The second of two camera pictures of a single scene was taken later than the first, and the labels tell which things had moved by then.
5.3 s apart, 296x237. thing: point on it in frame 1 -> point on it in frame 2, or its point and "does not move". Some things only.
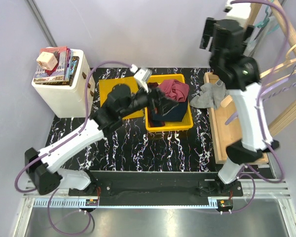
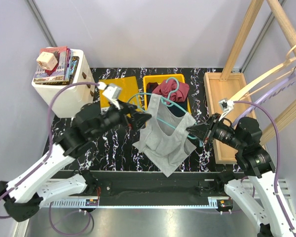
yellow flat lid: [105, 86] does not move
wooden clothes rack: [222, 122] does not move
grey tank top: [212, 92] -> [166, 152]
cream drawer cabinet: [68, 101] does not move
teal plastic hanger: [266, 20] -> [167, 101]
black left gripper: [166, 104] -> [137, 120]
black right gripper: [208, 32] -> [203, 131]
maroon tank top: [175, 90] does not move
